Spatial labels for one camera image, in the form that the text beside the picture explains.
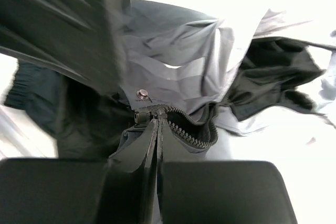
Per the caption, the dark navy and grey jacket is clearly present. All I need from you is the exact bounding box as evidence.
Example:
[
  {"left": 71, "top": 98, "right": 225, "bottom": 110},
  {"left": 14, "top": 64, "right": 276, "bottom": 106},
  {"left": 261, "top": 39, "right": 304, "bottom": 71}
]
[{"left": 1, "top": 0, "right": 335, "bottom": 160}]

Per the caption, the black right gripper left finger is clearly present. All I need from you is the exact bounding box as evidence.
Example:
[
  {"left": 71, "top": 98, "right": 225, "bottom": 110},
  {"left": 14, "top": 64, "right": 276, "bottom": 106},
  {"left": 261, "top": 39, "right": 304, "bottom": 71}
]
[{"left": 1, "top": 119, "right": 159, "bottom": 223}]

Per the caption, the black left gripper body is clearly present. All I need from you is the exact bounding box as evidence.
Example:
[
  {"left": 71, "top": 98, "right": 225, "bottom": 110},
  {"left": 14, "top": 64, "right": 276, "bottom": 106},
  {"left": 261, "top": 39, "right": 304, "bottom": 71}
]
[{"left": 1, "top": 0, "right": 130, "bottom": 93}]

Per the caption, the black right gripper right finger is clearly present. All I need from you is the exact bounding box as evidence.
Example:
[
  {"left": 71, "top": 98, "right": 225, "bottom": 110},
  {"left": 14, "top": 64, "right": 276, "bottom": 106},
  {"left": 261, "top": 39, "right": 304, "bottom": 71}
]
[{"left": 158, "top": 119, "right": 297, "bottom": 223}]

